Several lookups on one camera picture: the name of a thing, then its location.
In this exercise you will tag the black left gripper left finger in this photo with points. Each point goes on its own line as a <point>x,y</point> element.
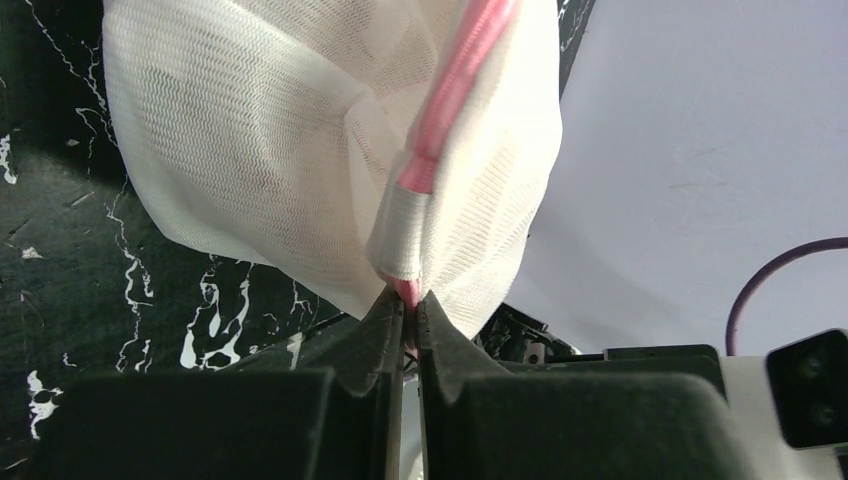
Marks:
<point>279,414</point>

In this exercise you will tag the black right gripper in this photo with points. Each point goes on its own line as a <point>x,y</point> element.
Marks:
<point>523,344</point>

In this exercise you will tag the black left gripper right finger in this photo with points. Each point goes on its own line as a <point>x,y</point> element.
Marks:
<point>483,421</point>

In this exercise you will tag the white pink-trim laundry bag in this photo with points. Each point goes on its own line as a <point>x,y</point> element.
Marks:
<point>347,143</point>

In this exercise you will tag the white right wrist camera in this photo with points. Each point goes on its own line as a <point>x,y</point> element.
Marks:
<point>790,407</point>

